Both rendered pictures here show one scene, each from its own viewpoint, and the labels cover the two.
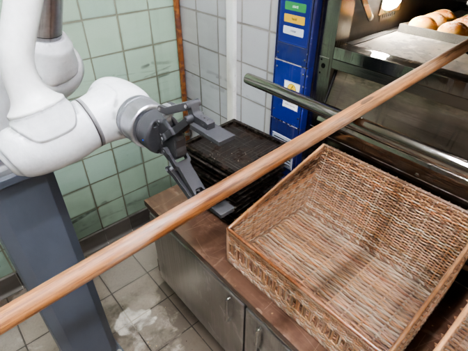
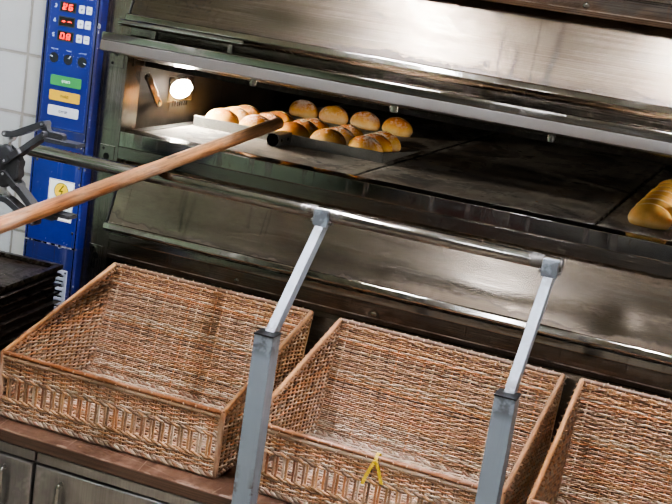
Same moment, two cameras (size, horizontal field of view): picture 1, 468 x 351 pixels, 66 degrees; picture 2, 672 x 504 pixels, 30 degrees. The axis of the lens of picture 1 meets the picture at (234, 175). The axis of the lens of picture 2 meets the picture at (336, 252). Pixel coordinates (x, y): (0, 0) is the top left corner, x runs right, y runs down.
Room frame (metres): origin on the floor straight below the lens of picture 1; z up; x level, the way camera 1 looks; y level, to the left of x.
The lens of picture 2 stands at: (-1.81, 0.73, 1.66)
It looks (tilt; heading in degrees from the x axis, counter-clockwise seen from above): 13 degrees down; 330
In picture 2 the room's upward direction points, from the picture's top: 9 degrees clockwise
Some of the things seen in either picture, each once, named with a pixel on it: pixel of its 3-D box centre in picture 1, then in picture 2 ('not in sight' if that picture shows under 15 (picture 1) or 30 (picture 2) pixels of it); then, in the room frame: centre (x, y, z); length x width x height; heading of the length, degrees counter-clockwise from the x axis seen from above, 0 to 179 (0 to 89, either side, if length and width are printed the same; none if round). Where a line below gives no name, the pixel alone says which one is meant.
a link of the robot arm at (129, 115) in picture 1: (145, 122); not in sight; (0.62, 0.17, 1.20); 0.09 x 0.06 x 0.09; 132
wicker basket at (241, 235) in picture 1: (343, 242); (160, 360); (0.76, -0.33, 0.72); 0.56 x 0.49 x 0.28; 42
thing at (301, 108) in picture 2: not in sight; (304, 108); (1.70, -1.10, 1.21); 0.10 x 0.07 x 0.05; 41
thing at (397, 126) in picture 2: not in sight; (397, 126); (1.46, -1.31, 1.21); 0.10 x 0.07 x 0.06; 38
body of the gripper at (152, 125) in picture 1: (166, 137); (1, 164); (0.56, 0.12, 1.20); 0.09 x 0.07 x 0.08; 42
